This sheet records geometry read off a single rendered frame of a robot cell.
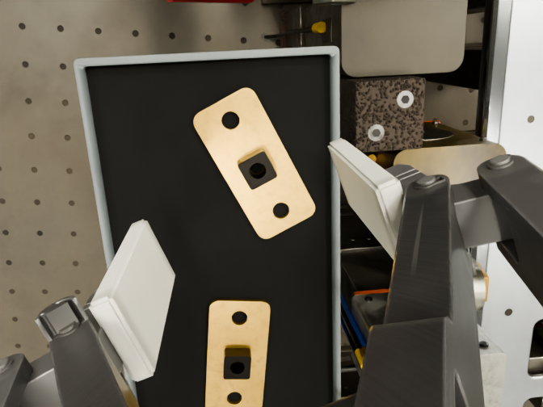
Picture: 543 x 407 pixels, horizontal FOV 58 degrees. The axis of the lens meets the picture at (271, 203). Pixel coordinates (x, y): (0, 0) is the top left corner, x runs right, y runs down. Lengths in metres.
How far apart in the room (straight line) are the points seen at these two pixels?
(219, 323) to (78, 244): 0.53
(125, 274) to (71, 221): 0.65
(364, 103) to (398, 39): 0.05
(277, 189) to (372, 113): 0.10
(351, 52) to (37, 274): 0.64
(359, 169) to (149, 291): 0.09
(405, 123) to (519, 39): 0.18
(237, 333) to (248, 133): 0.13
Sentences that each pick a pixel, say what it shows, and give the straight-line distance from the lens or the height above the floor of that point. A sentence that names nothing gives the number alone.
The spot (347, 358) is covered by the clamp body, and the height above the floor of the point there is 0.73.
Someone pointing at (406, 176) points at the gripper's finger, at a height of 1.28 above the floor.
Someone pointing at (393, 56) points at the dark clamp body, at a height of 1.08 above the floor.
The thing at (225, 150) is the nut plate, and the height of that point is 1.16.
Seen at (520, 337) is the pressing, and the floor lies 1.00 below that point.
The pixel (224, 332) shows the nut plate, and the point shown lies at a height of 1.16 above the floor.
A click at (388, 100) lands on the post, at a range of 0.35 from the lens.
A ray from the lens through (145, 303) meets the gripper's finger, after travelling 0.18.
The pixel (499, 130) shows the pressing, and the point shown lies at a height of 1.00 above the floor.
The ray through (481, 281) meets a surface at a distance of 0.42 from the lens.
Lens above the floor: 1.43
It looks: 72 degrees down
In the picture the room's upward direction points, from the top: 163 degrees clockwise
